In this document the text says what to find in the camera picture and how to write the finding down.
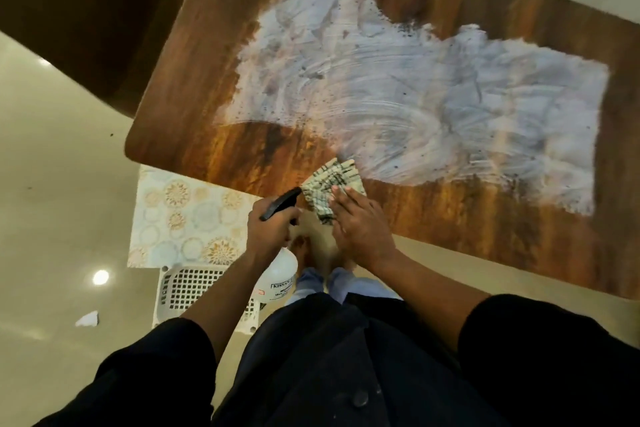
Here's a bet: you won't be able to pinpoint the person's blue jeans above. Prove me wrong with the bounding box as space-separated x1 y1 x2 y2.
284 267 404 306

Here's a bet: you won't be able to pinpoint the checked cleaning cloth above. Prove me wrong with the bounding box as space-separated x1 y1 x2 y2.
299 157 368 226

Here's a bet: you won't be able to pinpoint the dark brown wooden chair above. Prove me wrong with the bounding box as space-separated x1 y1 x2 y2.
0 0 192 118

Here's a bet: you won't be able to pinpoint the white plastic lattice basket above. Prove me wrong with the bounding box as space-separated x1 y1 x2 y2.
152 264 262 335

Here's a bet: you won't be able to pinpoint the white spray bottle black trigger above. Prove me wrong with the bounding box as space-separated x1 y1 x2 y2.
251 186 304 304

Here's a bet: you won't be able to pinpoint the person's right foot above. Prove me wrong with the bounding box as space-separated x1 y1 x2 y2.
327 251 359 273

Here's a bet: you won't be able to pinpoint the person's right hand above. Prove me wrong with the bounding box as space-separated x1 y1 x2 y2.
327 185 399 273

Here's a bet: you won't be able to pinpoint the person's left forearm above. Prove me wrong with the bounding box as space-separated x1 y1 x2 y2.
180 251 267 363

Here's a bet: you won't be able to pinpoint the floral patterned floor mat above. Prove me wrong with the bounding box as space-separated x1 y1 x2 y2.
127 164 262 270

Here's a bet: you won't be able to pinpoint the person's left foot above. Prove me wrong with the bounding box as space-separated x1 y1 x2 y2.
289 235 314 276

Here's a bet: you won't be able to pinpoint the person's black garment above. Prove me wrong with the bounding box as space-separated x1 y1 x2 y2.
32 292 640 427

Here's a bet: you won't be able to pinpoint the white foam smear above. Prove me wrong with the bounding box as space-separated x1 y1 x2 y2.
214 0 611 217

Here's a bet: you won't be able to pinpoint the person's right forearm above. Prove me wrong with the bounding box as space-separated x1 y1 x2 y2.
369 249 494 353

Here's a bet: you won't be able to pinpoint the person's foot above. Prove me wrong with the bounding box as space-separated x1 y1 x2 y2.
289 235 314 276
327 251 359 273

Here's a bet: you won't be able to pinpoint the person's left hand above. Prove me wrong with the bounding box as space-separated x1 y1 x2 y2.
245 196 304 266

